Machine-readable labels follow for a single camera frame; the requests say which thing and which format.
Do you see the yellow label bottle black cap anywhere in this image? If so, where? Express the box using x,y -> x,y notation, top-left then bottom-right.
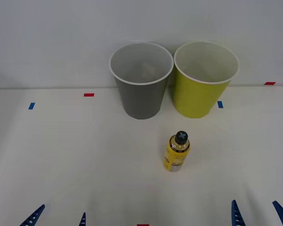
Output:
164,130 -> 191,172

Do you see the yellow-green plastic waste bin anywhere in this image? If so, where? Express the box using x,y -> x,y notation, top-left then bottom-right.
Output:
173,40 -> 240,119

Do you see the grey plastic waste bin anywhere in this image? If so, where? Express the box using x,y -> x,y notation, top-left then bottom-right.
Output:
108,41 -> 175,120

